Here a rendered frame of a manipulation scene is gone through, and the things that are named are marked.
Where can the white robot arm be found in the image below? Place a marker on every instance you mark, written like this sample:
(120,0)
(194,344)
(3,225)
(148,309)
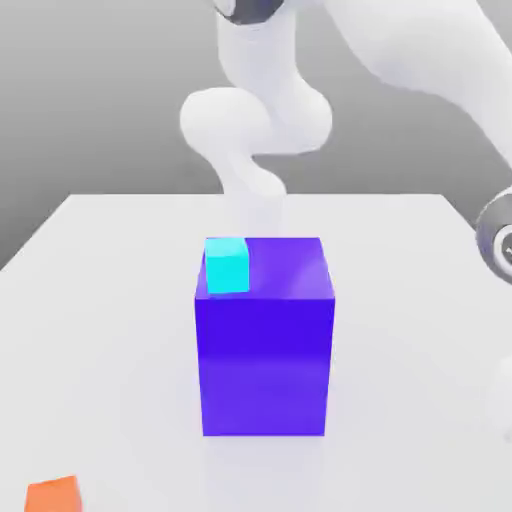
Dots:
(276,108)

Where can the small cyan cube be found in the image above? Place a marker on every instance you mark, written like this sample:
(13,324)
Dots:
(227,268)

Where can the small orange cube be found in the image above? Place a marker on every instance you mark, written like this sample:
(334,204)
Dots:
(52,496)

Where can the large blue box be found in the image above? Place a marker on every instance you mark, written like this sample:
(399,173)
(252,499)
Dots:
(264,360)

